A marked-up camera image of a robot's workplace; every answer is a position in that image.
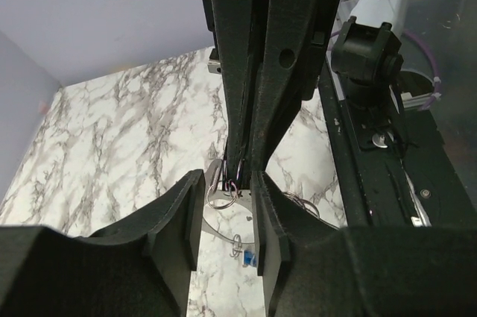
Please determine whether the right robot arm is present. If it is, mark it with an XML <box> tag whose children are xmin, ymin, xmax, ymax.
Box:
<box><xmin>203</xmin><ymin>0</ymin><xmax>476</xmax><ymax>316</ymax></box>

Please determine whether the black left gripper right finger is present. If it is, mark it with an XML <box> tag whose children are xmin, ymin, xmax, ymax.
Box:
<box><xmin>250</xmin><ymin>172</ymin><xmax>476</xmax><ymax>316</ymax></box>

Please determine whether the blue key tag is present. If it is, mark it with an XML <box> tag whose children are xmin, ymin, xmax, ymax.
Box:
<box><xmin>243</xmin><ymin>250</ymin><xmax>257</xmax><ymax>268</ymax></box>

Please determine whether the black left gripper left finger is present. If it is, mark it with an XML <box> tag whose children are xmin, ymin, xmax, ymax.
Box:
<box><xmin>1</xmin><ymin>169</ymin><xmax>205</xmax><ymax>316</ymax></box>

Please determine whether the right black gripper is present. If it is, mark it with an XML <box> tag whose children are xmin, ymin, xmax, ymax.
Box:
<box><xmin>203</xmin><ymin>0</ymin><xmax>339</xmax><ymax>183</ymax></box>

